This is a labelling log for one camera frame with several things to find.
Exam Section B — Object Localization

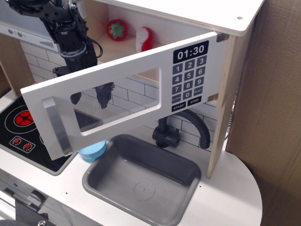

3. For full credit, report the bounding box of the white wooden microwave cabinet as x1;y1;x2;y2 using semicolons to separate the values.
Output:
85;0;263;178

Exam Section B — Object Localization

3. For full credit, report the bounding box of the light blue bowl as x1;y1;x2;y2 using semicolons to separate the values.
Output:
78;140;107;162

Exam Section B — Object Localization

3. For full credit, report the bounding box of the dark grey toy faucet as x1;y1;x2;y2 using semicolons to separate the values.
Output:
152;110;211;149

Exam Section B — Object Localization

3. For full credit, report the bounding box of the grey oven door handle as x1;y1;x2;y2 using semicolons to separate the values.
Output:
3;188;46;208

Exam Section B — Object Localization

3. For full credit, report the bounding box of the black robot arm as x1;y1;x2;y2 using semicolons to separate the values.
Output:
7;0;103;77

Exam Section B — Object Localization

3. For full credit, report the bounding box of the red toy tomato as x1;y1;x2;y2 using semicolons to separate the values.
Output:
106;19;127;41

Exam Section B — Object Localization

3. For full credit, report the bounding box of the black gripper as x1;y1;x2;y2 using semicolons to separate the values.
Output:
53;49;115;109

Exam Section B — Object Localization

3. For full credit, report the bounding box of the red white toy food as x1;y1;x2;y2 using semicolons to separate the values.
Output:
135;27;153;53

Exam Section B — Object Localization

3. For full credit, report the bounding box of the brown cardboard box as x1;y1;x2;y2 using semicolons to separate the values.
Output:
226;0;301;226

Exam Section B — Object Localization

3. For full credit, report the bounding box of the black toy stovetop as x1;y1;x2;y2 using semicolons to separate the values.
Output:
0;96;79;177

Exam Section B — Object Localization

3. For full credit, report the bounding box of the white toy microwave door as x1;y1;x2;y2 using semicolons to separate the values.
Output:
21;32;222;160

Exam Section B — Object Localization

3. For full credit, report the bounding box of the grey microwave door handle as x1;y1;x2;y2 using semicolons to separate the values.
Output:
43;97;73;156

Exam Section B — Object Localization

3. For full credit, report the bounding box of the grey toy sink basin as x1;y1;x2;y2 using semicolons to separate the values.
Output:
82;135;201;226

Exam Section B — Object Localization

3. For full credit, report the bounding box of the grey range hood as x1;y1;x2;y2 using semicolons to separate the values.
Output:
0;0;58;53

